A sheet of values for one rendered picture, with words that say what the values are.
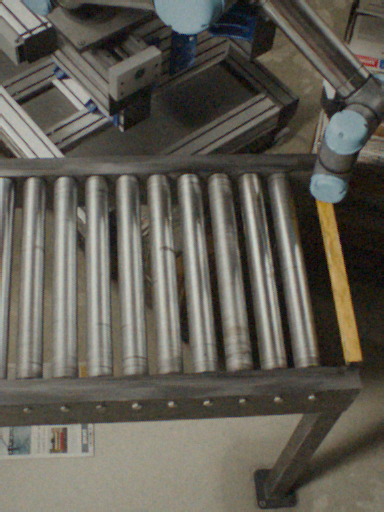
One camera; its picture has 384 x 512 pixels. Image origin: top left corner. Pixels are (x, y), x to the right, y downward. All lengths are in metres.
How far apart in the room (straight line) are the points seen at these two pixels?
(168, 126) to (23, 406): 1.32
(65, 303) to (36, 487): 0.82
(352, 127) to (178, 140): 1.07
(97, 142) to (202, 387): 1.22
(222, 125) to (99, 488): 1.16
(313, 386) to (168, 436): 0.85
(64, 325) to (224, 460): 0.89
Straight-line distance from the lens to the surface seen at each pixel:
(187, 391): 1.44
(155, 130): 2.51
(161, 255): 1.56
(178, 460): 2.23
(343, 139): 1.50
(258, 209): 1.64
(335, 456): 2.30
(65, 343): 1.47
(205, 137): 2.48
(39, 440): 2.25
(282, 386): 1.46
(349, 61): 1.59
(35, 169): 1.69
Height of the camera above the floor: 2.14
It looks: 59 degrees down
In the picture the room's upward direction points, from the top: 8 degrees clockwise
